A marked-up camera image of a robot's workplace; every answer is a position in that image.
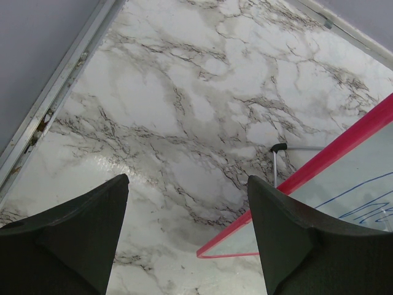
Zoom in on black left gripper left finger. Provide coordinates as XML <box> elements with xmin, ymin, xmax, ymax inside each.
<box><xmin>1</xmin><ymin>174</ymin><xmax>129</xmax><ymax>294</ymax></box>

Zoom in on pink framed whiteboard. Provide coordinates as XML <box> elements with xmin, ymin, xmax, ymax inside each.
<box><xmin>196</xmin><ymin>93</ymin><xmax>393</xmax><ymax>259</ymax></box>

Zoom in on aluminium table edge frame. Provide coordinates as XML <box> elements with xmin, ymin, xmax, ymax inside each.
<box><xmin>1</xmin><ymin>1</ymin><xmax>392</xmax><ymax>184</ymax></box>

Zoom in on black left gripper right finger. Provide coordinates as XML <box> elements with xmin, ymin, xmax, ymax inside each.
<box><xmin>247</xmin><ymin>176</ymin><xmax>392</xmax><ymax>294</ymax></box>

